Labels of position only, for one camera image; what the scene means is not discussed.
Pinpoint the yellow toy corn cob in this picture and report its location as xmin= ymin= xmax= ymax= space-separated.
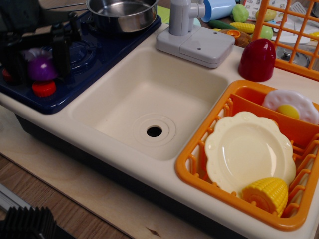
xmin=230 ymin=22 xmax=255 ymax=34

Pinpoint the cream toy sink unit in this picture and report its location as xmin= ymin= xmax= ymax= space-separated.
xmin=0 ymin=33 xmax=319 ymax=239

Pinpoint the green toy cucumber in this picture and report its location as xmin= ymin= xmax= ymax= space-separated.
xmin=208 ymin=20 xmax=238 ymax=30

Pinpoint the red stove knob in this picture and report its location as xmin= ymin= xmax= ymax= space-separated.
xmin=32 ymin=80 xmax=56 ymax=97
xmin=2 ymin=69 xmax=14 ymax=83

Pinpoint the dark blue toy stove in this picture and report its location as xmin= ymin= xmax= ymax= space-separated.
xmin=0 ymin=12 xmax=161 ymax=115

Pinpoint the orange dish rack basket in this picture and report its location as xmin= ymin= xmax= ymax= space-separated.
xmin=175 ymin=80 xmax=319 ymax=231

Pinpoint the steel pan with wire handle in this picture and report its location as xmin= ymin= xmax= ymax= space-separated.
xmin=52 ymin=0 xmax=158 ymax=34

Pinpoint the black ribbed robot part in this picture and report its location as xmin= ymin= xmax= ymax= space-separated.
xmin=0 ymin=207 xmax=74 ymax=239

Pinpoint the brown toy potato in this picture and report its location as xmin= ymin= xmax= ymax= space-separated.
xmin=219 ymin=29 xmax=252 ymax=48

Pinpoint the steel pot lid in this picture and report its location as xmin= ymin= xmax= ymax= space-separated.
xmin=277 ymin=48 xmax=310 ymax=67

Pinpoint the orange plastic grid rack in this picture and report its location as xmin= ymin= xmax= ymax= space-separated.
xmin=252 ymin=0 xmax=319 ymax=81

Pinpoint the grey toy faucet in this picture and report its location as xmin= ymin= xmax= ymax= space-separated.
xmin=156 ymin=0 xmax=235 ymax=68

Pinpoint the toy fried egg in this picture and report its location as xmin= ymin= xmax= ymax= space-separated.
xmin=262 ymin=90 xmax=319 ymax=125

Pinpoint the dark red toy vegetable half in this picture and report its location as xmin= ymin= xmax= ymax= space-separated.
xmin=238 ymin=39 xmax=276 ymax=82

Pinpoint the green toy pepper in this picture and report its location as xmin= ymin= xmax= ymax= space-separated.
xmin=232 ymin=4 xmax=249 ymax=22

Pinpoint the light blue toy cup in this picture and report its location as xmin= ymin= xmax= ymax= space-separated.
xmin=201 ymin=0 xmax=236 ymax=23

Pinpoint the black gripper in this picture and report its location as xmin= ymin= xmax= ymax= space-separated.
xmin=0 ymin=0 xmax=81 ymax=85

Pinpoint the green toy apple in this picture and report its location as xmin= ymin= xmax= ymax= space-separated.
xmin=251 ymin=25 xmax=273 ymax=40

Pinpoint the purple toy eggplant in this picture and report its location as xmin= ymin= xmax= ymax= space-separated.
xmin=22 ymin=48 xmax=59 ymax=81

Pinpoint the red stove knob right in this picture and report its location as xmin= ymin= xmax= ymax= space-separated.
xmin=32 ymin=80 xmax=56 ymax=97

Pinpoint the yellow toy corn half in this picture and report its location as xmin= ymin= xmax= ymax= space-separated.
xmin=241 ymin=177 xmax=289 ymax=217

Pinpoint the red stove knob left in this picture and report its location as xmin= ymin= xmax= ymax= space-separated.
xmin=2 ymin=69 xmax=14 ymax=83

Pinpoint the cream scalloped toy plate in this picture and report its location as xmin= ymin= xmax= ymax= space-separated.
xmin=204 ymin=112 xmax=296 ymax=195

